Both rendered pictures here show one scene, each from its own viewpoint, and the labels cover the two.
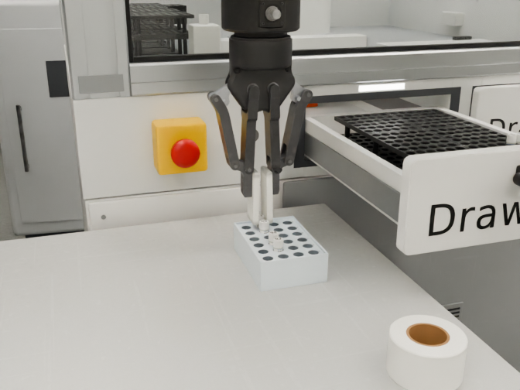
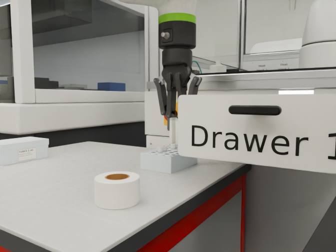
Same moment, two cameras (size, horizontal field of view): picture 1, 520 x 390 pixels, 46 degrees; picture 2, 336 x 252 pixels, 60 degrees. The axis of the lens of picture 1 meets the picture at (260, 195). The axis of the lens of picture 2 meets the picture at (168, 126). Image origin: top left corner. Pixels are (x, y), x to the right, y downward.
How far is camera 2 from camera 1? 0.63 m
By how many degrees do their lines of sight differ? 50
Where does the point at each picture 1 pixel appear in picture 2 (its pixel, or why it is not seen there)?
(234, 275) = not seen: hidden behind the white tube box
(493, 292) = not seen: outside the picture
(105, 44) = (156, 68)
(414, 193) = (180, 116)
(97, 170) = (150, 122)
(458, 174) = (207, 107)
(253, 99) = (168, 79)
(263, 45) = (166, 51)
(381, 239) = (299, 197)
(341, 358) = not seen: hidden behind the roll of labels
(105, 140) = (154, 109)
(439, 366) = (97, 187)
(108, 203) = (153, 137)
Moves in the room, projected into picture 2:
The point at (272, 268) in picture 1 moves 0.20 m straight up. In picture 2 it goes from (145, 157) to (144, 67)
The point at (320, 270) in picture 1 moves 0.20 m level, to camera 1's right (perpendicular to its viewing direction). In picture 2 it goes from (167, 165) to (246, 187)
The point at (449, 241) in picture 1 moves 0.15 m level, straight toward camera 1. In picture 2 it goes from (206, 152) to (120, 159)
